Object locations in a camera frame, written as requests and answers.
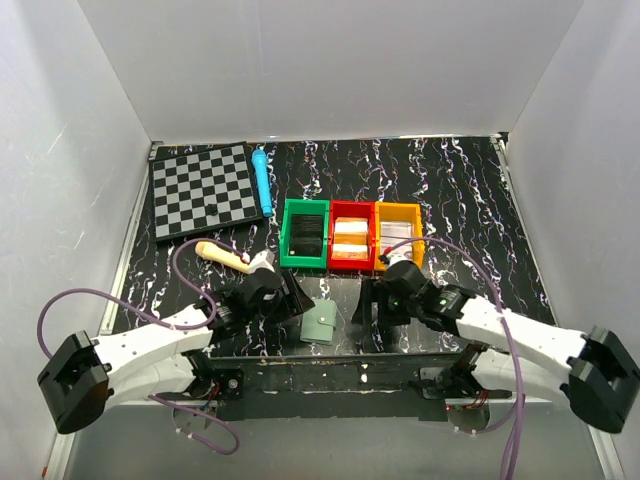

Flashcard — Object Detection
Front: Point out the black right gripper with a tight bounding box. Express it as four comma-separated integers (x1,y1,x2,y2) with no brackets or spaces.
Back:
351,278,420,326

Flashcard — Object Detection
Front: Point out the green card holder wallet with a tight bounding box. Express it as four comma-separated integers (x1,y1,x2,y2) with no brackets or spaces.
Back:
300,299,337,345

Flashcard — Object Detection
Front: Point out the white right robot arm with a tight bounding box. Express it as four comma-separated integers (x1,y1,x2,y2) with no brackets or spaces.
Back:
352,260,639,434

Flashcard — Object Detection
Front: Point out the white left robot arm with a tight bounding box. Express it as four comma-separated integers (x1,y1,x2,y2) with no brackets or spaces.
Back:
37,268,314,434

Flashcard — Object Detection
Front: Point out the orange white card stack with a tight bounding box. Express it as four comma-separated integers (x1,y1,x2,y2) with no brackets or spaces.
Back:
332,243,370,261
334,217,369,239

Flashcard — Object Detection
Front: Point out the black cards stack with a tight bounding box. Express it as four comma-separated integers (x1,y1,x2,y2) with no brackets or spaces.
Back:
288,214,324,257

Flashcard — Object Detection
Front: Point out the grey printed card stack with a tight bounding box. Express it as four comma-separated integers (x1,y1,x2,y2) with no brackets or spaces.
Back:
379,221,414,258

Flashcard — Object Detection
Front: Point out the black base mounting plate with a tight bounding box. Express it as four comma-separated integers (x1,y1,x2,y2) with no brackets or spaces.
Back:
199,352,481,424

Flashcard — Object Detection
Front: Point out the orange plastic bin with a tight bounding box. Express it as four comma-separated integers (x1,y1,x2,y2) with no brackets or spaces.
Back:
374,202,423,271

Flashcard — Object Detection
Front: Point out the red plastic bin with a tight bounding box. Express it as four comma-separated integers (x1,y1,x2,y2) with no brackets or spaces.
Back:
328,200,377,271

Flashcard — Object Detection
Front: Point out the green plastic bin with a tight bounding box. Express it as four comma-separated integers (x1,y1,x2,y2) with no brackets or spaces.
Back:
279,198,330,270

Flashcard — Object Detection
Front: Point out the wooden stick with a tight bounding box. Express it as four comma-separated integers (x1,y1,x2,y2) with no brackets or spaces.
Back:
195,241,250,274

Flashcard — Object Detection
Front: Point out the grey black chessboard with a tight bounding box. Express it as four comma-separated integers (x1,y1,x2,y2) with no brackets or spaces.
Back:
149,142,263,242

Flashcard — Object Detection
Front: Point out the blue toy microphone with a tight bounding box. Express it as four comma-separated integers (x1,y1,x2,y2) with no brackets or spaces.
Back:
251,148,273,217

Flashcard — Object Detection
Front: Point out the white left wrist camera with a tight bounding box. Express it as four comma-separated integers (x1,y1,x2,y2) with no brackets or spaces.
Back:
240,249,275,274

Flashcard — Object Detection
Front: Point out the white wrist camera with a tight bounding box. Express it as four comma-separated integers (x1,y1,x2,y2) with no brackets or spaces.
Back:
240,249,275,274
378,251,413,271

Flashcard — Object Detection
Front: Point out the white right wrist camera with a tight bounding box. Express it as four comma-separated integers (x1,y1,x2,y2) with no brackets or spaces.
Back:
378,251,413,271

